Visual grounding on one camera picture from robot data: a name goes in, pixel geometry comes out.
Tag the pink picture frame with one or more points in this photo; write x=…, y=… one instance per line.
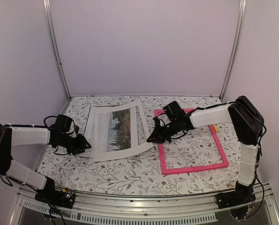
x=194, y=169

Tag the floral patterned table mat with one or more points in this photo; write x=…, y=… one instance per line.
x=141, y=175

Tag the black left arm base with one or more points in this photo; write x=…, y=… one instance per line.
x=63, y=198

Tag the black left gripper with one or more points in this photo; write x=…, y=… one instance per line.
x=81, y=138

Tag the aluminium front rail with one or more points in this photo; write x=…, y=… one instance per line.
x=102, y=209

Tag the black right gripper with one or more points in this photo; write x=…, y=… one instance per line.
x=159, y=138

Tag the aluminium corner post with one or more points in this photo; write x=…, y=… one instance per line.
x=234, y=49
x=54, y=46

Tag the aluminium left corner post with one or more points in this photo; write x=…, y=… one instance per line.
x=54, y=46

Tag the aluminium right corner post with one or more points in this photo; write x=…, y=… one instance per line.
x=234, y=49

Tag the white mat board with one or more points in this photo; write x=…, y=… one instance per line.
x=141, y=128

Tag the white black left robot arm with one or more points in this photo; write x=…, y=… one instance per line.
x=19, y=136

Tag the brown fibreboard backing board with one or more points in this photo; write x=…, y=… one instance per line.
x=89, y=133

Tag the matted landscape photo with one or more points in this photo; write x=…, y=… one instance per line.
x=117, y=130

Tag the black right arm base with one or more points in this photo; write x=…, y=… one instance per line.
x=241, y=195

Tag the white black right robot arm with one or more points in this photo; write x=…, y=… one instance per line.
x=247, y=122

